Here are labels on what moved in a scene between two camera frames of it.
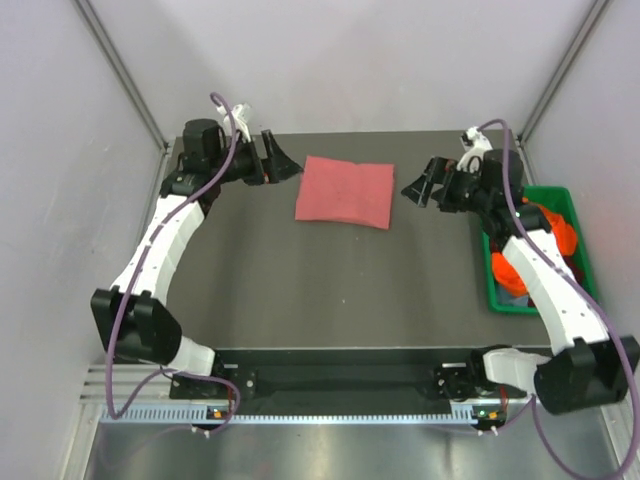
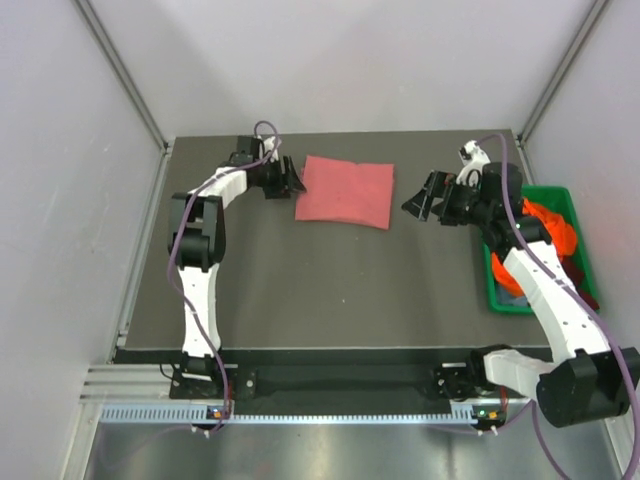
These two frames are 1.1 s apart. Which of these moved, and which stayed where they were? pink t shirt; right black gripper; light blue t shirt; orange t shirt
Moved: right black gripper
Stayed: light blue t shirt; orange t shirt; pink t shirt
